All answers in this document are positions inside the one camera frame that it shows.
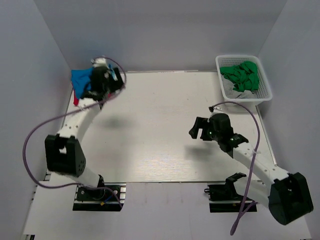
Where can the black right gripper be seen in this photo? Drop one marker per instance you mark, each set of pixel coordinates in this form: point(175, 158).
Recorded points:
point(202, 128)

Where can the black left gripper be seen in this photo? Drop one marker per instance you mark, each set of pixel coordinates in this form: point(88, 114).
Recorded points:
point(113, 81)

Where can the blue t-shirt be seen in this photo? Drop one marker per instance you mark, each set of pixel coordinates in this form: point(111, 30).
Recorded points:
point(79, 78)

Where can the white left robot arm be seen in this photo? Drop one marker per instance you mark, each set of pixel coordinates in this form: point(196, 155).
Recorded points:
point(63, 151)

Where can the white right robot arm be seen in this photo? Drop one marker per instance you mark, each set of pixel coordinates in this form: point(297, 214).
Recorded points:
point(285, 194)

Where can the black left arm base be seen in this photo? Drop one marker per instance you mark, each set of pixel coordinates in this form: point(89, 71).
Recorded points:
point(99, 200)

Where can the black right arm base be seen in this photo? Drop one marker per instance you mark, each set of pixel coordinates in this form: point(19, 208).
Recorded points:
point(222, 200)

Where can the folded red t-shirt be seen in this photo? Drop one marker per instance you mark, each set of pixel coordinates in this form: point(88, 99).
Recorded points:
point(75, 99)

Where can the grey t-shirt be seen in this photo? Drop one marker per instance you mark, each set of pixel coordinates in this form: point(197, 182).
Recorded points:
point(233, 94)

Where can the white plastic basket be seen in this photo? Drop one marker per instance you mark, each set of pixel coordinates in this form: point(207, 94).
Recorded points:
point(263, 94)

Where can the green t-shirt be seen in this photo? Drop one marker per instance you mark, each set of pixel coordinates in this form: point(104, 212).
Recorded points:
point(244, 76)

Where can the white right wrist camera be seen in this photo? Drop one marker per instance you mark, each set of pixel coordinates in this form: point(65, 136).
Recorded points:
point(215, 110)

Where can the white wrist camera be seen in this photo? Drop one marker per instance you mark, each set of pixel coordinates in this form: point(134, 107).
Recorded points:
point(215, 110)
point(100, 62)

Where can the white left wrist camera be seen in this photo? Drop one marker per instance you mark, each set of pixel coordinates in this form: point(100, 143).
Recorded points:
point(100, 62)

